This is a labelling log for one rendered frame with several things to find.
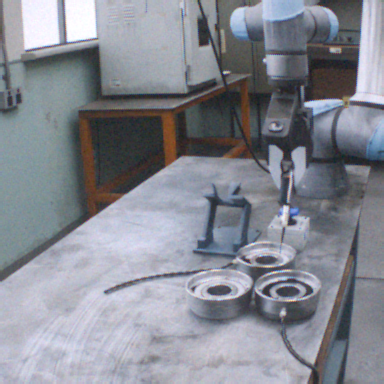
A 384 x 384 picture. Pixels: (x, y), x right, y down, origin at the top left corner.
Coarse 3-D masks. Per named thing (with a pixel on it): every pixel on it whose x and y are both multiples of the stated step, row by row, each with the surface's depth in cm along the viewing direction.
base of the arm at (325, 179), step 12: (312, 168) 135; (324, 168) 133; (336, 168) 134; (312, 180) 135; (324, 180) 134; (336, 180) 135; (348, 180) 137; (300, 192) 137; (312, 192) 135; (324, 192) 134; (336, 192) 134; (348, 192) 137
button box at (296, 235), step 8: (280, 216) 113; (272, 224) 109; (280, 224) 109; (288, 224) 108; (296, 224) 108; (304, 224) 108; (272, 232) 107; (280, 232) 107; (288, 232) 106; (296, 232) 106; (304, 232) 107; (272, 240) 108; (280, 240) 107; (288, 240) 107; (296, 240) 106; (304, 240) 108; (296, 248) 107
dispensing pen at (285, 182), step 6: (288, 168) 103; (294, 168) 103; (282, 180) 101; (288, 180) 101; (282, 186) 101; (288, 186) 100; (282, 192) 100; (282, 198) 100; (282, 204) 102; (288, 204) 101; (288, 210) 101; (282, 216) 101; (288, 216) 101; (282, 222) 101; (282, 228) 100; (282, 234) 100; (282, 240) 100
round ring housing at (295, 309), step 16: (272, 272) 90; (288, 272) 90; (304, 272) 89; (256, 288) 85; (272, 288) 87; (288, 288) 88; (304, 288) 86; (256, 304) 85; (272, 304) 82; (288, 304) 81; (304, 304) 81; (288, 320) 83
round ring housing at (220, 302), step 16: (208, 272) 92; (224, 272) 93; (240, 272) 91; (192, 288) 90; (208, 288) 89; (224, 288) 90; (192, 304) 86; (208, 304) 84; (224, 304) 83; (240, 304) 84
